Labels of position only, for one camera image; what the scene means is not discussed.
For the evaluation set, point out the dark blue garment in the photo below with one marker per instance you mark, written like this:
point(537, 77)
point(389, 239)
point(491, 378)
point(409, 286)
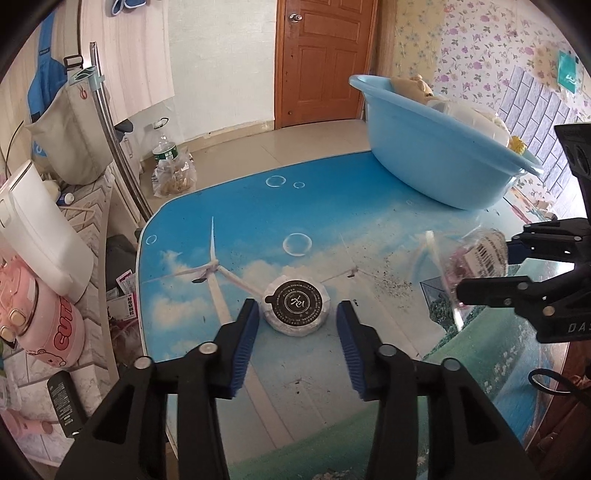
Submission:
point(124, 129)

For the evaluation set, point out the blue towel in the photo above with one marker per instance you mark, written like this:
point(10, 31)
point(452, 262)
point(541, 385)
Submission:
point(127, 5)

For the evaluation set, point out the clear bag of snacks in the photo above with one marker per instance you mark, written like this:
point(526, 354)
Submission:
point(175, 177)

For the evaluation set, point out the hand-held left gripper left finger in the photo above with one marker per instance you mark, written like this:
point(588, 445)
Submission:
point(242, 350)

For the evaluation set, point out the blue plastic basin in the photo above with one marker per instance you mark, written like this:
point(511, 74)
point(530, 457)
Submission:
point(429, 161)

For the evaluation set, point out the brown pig plush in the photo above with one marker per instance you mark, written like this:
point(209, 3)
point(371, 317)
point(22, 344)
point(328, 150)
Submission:
point(411, 87)

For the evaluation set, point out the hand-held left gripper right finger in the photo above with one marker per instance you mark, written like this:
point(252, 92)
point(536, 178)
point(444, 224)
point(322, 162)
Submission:
point(353, 355)

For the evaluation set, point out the brown wooden door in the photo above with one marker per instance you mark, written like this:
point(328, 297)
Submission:
point(323, 64)

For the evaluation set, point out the grey hanging bag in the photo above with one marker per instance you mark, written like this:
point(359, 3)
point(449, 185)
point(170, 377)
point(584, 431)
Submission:
point(69, 138)

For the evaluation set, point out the white electric kettle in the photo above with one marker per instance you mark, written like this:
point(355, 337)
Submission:
point(37, 230)

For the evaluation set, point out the printed paper packet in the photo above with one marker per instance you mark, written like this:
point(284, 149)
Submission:
point(123, 300)

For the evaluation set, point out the black bin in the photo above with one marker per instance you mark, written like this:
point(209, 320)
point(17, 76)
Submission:
point(121, 254)

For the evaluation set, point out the brown wooden furniture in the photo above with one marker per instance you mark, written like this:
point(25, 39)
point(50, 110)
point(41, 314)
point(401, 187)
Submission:
point(570, 406)

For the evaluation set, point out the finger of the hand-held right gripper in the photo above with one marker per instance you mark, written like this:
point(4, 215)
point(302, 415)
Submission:
point(489, 290)
point(515, 251)

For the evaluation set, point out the small clear labelled bag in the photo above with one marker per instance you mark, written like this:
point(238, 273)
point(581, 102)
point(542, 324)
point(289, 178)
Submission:
point(480, 258)

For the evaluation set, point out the light wooden wardrobe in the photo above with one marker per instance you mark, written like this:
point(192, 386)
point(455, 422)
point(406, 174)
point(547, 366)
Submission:
point(134, 60)

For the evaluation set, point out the yellow mesh bag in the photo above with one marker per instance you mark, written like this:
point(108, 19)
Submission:
point(518, 145)

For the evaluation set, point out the large water bottle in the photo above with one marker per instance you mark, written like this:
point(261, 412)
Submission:
point(165, 143)

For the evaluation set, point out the landscape printed desktop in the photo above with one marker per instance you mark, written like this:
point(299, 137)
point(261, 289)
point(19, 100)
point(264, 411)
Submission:
point(323, 221)

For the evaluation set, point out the bag of cotton swabs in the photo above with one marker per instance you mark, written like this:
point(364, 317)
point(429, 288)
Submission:
point(480, 122)

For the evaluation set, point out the metal clothes rack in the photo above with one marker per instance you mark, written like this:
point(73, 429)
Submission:
point(115, 147)

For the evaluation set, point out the metal door knob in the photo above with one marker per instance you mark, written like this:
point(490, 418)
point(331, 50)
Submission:
point(296, 18)

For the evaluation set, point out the teal paper card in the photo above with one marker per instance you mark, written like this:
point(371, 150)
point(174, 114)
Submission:
point(569, 71)

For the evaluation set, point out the black power adapter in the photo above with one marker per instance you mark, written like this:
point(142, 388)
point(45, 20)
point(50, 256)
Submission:
point(64, 406)

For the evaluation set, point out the pink rice cooker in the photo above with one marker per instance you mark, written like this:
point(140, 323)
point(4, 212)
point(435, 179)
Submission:
point(41, 323)

